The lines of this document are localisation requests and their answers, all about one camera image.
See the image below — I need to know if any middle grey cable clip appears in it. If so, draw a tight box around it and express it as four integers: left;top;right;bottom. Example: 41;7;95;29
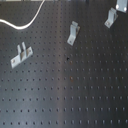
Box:
67;21;80;45

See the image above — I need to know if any left grey cable clip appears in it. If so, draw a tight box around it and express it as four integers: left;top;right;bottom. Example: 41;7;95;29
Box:
10;43;33;68

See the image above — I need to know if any white cable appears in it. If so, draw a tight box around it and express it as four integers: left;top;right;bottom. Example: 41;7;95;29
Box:
0;0;47;30

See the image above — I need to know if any right grey cable clip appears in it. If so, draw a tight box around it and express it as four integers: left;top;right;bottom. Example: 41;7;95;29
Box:
104;8;118;28

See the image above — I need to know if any corner grey cable clip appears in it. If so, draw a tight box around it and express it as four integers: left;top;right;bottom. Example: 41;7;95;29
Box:
116;0;128;13

